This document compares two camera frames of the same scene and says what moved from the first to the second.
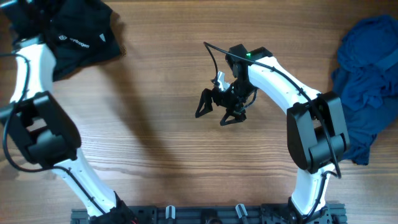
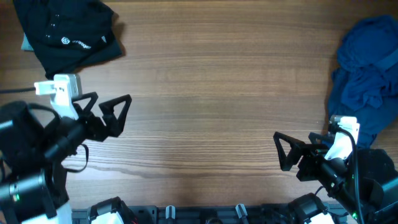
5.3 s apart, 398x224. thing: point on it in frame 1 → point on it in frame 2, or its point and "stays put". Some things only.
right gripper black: x=238 y=111 → x=296 y=148
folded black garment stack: x=73 y=48 stays put
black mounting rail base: x=214 y=214 stays put
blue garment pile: x=365 y=78 stays put
